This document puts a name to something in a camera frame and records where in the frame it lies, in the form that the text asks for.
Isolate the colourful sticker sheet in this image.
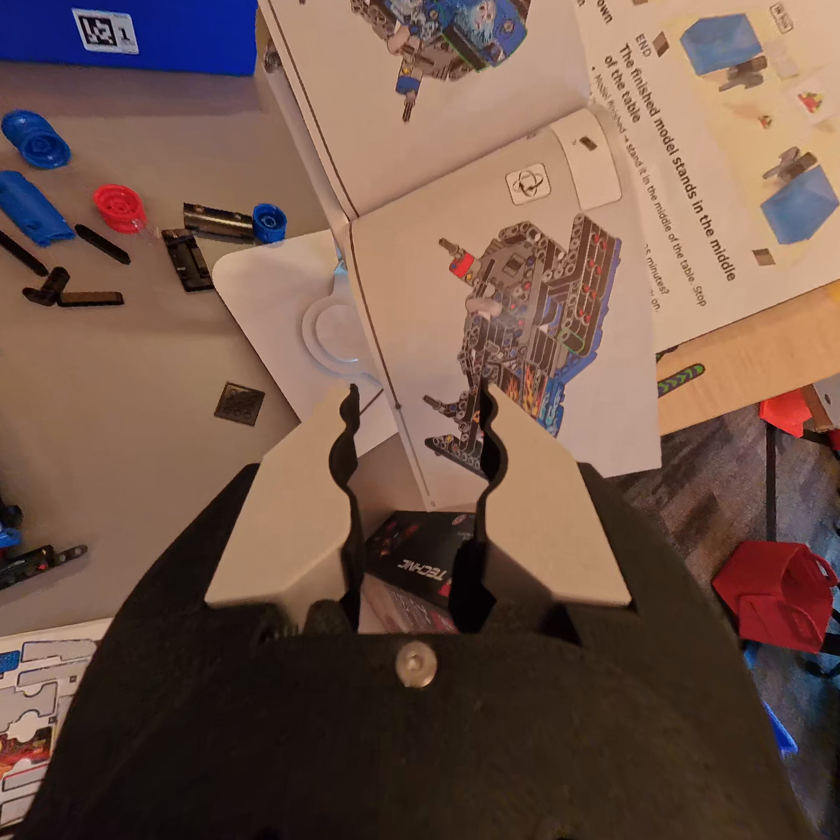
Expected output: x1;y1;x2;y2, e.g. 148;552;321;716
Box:
0;617;112;828

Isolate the black toy set box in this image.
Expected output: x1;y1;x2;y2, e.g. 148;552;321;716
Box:
364;511;480;634

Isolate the toy brick truck model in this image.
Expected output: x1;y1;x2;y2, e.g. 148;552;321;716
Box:
0;495;89;592

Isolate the black studded plate piece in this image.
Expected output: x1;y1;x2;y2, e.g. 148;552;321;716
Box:
161;227;214;291

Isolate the white book stand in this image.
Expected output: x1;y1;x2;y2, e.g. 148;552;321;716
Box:
211;230;395;460

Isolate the red wheel rim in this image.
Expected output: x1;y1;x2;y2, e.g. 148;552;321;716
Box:
92;185;144;234

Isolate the long thin black beam piece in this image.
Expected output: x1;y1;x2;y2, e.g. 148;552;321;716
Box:
0;230;50;277

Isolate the red floor bin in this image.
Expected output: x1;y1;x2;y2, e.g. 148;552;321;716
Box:
712;541;840;654

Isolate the blue curved panel piece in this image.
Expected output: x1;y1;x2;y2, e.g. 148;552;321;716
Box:
0;171;76;247

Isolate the instruction booklet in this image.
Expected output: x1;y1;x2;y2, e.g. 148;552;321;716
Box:
257;0;840;513

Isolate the blue storage bin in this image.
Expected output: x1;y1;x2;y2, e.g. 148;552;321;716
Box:
0;0;258;76

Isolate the black square plate piece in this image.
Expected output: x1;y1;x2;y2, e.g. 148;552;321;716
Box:
214;382;265;426

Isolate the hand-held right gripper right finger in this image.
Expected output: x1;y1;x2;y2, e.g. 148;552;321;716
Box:
476;382;632;608

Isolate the black cylinder brick piece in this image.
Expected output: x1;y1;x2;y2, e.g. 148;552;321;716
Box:
184;203;257;244

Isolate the black angled beam piece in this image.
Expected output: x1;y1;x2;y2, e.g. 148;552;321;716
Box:
23;267;71;307

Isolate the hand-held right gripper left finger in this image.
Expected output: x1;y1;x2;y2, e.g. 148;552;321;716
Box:
205;384;365;608

